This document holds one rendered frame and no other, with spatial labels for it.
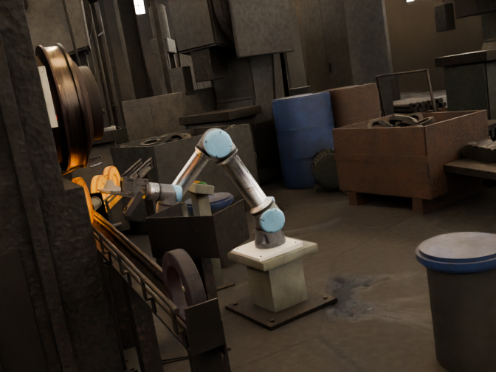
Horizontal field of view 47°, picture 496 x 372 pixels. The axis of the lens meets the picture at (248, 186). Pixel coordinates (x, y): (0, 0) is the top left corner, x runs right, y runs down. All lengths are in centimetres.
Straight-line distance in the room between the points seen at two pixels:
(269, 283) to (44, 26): 306
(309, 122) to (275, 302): 298
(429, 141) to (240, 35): 229
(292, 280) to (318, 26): 483
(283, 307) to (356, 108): 328
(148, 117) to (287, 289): 419
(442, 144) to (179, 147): 195
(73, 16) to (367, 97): 280
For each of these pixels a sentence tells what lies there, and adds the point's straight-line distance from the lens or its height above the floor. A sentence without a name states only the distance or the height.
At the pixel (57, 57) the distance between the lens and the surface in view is 215.
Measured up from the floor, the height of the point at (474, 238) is 43.
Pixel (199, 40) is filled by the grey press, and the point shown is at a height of 156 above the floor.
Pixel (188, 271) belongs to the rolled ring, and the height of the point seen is 74.
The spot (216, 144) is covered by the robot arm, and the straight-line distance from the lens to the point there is 245.
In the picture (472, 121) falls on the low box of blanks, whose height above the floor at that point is 57.
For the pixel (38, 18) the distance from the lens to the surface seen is 500.
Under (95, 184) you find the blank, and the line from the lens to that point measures 271.
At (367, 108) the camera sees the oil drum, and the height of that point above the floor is 66.
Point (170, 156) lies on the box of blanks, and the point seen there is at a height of 63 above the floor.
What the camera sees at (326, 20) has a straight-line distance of 710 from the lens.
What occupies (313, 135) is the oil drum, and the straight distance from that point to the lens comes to 549.
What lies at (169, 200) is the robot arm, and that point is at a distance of 251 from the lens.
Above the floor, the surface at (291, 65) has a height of 124.
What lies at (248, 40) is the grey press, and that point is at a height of 147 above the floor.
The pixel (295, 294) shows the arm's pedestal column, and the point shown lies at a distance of 281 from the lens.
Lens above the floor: 110
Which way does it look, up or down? 10 degrees down
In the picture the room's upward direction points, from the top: 9 degrees counter-clockwise
